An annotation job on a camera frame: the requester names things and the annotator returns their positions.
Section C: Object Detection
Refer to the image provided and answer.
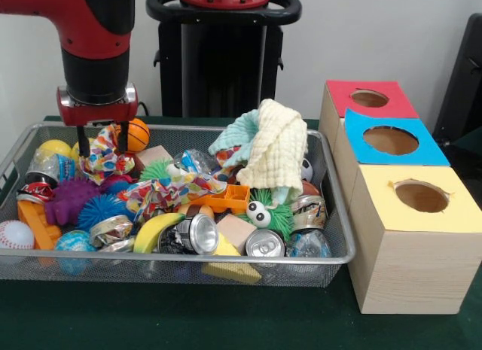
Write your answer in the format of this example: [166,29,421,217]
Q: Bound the yellow toy banana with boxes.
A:
[133,212,185,253]

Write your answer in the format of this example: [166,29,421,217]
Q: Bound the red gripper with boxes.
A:
[57,83,141,160]

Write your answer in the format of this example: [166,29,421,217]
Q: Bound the dark green table cloth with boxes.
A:
[0,115,482,350]

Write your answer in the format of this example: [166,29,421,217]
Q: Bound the purple spiky ball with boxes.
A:
[45,177,102,224]

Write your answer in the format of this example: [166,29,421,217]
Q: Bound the mint green waffle cloth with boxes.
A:
[209,109,302,205]

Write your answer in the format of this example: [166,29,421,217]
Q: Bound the wooden cube block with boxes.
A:
[217,215,257,253]
[134,145,174,170]

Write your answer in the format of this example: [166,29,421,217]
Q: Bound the red soda can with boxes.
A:
[17,173,57,204]

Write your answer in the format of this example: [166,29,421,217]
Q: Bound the green spiky ball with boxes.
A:
[239,188,294,238]
[139,160,174,181]

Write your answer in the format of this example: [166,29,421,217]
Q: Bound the yellow ball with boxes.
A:
[38,139,74,160]

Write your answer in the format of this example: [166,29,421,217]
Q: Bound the small orange plastic block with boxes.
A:
[192,183,251,214]

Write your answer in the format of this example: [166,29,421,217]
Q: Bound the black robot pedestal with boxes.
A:
[147,0,302,117]

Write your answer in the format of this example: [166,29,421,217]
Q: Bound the white baseball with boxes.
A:
[0,220,35,251]

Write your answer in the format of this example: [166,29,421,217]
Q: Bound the yellow plastic block toy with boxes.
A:
[202,231,262,283]

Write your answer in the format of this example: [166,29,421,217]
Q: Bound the silver metal can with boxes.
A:
[158,213,219,254]
[246,228,285,258]

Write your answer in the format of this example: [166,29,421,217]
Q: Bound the black chair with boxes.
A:
[433,14,482,187]

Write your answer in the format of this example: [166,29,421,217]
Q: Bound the shallow wire mesh bin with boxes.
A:
[0,122,357,287]

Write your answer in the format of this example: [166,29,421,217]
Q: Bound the small orange basketball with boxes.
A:
[120,118,150,153]

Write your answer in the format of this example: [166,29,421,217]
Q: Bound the cream yellow waffle cloth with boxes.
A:
[237,99,308,194]

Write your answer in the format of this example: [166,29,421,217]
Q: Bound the wooden box with three holes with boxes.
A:
[319,81,482,315]

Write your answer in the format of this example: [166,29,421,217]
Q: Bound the orange plastic block toy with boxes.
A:
[17,199,63,251]

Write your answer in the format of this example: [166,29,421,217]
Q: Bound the globe print ball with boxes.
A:
[54,231,97,254]

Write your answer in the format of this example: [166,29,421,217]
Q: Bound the blue fuzzy ball with eyes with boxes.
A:
[78,194,129,232]

